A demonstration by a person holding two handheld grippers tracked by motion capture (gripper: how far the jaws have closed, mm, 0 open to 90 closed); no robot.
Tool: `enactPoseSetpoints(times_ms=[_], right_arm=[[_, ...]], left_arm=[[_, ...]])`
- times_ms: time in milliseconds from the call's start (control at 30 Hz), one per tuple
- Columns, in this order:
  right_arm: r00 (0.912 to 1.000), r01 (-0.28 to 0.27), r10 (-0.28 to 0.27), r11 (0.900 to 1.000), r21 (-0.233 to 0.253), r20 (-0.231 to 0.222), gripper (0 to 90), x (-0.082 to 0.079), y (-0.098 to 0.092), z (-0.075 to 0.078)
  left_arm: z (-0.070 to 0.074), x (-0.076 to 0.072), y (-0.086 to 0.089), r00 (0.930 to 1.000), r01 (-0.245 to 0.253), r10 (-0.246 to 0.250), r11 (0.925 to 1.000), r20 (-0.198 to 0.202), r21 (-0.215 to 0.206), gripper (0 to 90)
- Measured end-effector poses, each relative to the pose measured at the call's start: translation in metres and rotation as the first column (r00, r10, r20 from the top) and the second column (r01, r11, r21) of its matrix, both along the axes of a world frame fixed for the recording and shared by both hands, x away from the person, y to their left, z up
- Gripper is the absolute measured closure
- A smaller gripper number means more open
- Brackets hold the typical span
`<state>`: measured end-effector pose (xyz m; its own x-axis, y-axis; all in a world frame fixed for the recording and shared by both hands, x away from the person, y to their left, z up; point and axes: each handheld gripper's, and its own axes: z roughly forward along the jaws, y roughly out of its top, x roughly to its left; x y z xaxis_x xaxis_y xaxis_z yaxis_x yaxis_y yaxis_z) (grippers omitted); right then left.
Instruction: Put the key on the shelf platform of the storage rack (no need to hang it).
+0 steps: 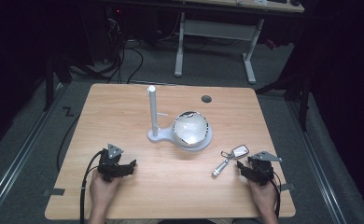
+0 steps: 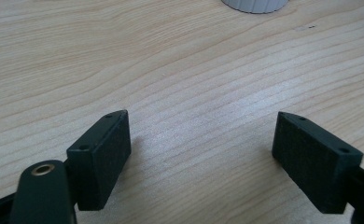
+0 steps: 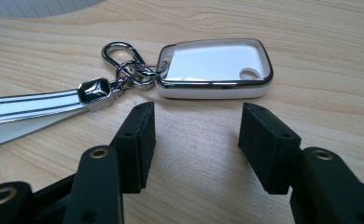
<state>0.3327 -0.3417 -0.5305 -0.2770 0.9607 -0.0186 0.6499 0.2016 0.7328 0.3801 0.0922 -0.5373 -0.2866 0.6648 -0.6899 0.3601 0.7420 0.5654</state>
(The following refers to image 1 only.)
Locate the white stand with post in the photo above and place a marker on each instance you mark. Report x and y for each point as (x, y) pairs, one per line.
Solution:
(153, 118)

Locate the person's right hand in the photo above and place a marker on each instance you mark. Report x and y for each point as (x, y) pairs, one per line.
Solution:
(264, 197)

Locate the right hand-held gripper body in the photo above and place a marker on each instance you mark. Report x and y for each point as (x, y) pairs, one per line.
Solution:
(261, 169)

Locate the dark round table grommet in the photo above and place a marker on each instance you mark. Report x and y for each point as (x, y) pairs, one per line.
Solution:
(206, 99)

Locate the person's left hand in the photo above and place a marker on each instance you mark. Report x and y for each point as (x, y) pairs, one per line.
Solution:
(102, 188)

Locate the black stand leg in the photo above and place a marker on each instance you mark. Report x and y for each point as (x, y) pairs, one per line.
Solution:
(48, 84)
(303, 102)

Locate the dark computer tower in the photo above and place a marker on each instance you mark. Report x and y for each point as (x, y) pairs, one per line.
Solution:
(116, 28)

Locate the grey tape strip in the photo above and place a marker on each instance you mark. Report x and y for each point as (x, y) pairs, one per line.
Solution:
(55, 192)
(287, 187)

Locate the metal floor rail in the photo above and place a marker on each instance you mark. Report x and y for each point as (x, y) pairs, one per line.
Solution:
(317, 161)
(21, 154)

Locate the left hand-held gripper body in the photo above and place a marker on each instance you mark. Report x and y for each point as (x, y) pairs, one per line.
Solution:
(108, 163)

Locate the desk with white legs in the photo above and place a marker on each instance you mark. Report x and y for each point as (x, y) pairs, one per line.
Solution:
(220, 29)

